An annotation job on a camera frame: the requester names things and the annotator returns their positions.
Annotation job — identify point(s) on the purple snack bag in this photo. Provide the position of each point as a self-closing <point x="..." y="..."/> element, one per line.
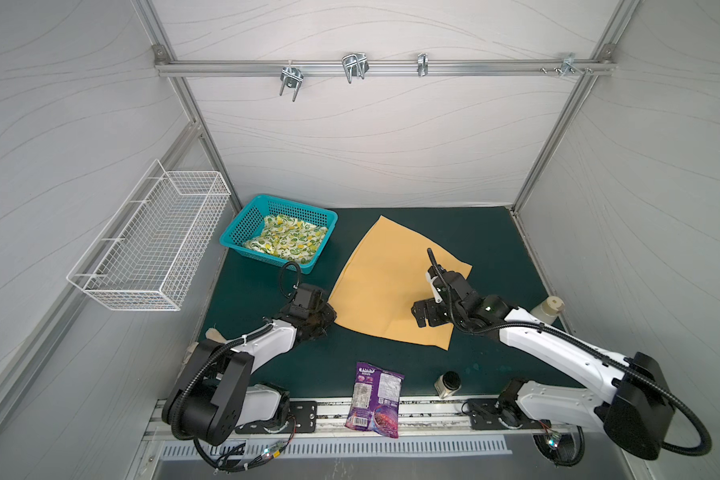
<point x="375" y="401"/>

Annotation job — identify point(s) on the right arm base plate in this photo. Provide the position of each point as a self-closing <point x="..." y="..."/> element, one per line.
<point x="486" y="414"/>

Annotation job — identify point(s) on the beige work glove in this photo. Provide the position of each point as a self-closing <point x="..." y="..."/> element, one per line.
<point x="211" y="334"/>

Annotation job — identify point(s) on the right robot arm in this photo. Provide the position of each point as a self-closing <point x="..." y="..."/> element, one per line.
<point x="626" y="398"/>

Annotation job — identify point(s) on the aluminium cross bar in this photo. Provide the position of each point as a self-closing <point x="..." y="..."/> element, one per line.
<point x="377" y="68"/>

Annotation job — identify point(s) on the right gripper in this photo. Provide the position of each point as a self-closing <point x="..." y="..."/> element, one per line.
<point x="435" y="309"/>

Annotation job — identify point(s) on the green floral skirt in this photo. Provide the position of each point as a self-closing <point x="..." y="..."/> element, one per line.
<point x="288" y="238"/>

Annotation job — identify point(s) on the metal corner bracket bolts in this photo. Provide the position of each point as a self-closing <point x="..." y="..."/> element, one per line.
<point x="567" y="67"/>

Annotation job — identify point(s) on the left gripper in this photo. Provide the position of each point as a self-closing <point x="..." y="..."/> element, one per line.
<point x="330" y="315"/>

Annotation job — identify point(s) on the yellow skirt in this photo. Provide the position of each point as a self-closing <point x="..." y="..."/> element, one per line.
<point x="384" y="277"/>

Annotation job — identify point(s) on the green table mat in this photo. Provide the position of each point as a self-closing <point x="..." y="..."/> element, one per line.
<point x="485" y="238"/>

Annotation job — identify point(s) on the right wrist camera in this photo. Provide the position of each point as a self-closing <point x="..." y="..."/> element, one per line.
<point x="435" y="284"/>

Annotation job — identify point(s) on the small black-lidded jar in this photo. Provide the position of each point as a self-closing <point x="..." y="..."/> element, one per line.
<point x="447" y="384"/>

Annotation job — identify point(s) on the metal u-bolt clamp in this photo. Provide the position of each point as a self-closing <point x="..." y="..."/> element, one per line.
<point x="355" y="65"/>
<point x="292" y="79"/>

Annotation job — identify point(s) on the teal plastic basket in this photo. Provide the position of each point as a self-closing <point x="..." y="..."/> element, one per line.
<point x="249" y="223"/>

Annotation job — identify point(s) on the metal clamp right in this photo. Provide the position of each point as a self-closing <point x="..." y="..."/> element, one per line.
<point x="422" y="65"/>

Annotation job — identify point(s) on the metal u-bolt clamp left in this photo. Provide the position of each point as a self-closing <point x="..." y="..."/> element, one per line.
<point x="292" y="79"/>

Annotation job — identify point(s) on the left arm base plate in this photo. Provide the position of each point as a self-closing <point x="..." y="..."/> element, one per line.
<point x="291" y="416"/>

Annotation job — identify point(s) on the small white bottle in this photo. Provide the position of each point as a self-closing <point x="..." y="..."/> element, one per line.
<point x="549" y="310"/>

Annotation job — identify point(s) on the white wire basket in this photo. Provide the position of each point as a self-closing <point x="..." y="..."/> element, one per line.
<point x="148" y="253"/>

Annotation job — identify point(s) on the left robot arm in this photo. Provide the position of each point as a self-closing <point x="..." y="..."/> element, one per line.
<point x="213" y="396"/>

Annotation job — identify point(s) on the metal u-bolt clamp middle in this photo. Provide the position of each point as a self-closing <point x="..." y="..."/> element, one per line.
<point x="355" y="65"/>

